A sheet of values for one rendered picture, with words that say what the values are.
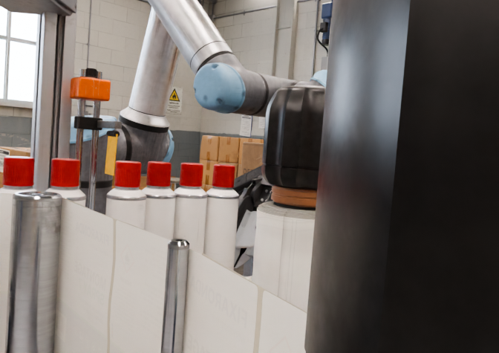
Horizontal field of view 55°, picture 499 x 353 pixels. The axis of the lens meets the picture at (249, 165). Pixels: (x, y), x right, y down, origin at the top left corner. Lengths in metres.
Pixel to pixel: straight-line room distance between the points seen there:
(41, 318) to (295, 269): 0.21
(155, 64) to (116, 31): 5.84
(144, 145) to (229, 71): 0.41
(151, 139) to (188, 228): 0.44
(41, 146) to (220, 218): 0.28
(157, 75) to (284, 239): 0.72
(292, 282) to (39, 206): 0.22
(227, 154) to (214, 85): 3.93
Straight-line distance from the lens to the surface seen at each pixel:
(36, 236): 0.42
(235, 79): 0.75
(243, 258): 0.78
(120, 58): 6.91
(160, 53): 1.08
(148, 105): 1.10
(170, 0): 0.88
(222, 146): 4.72
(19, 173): 0.61
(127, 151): 1.07
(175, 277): 0.27
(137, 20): 7.11
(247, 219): 0.77
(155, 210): 0.67
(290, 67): 6.34
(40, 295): 0.44
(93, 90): 0.71
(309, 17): 6.40
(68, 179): 0.62
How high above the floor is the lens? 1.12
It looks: 3 degrees down
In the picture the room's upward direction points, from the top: 4 degrees clockwise
